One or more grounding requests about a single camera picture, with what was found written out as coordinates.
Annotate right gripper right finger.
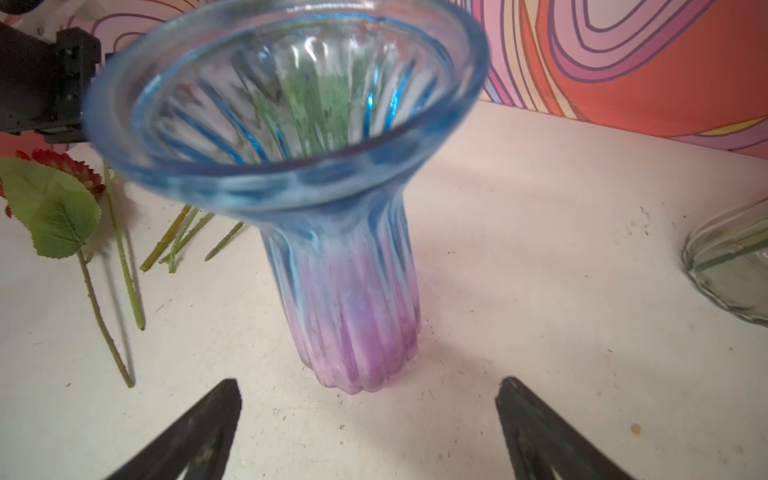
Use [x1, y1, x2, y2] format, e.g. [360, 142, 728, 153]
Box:
[495, 377, 632, 480]

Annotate clear ribbed glass vase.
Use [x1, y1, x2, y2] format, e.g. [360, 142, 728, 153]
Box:
[681, 197, 767, 327]

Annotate red flower stem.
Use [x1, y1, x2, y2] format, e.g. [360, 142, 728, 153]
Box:
[1, 149, 135, 389]

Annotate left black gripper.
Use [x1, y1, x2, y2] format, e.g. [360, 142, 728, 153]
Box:
[1, 24, 102, 144]

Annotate small pink flower sprigs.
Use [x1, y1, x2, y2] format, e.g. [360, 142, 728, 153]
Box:
[103, 163, 215, 331]

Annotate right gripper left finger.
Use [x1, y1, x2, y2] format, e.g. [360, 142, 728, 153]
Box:
[110, 379, 242, 480]

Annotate purple glass vase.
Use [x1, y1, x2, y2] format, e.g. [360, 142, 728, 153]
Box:
[83, 1, 490, 394]

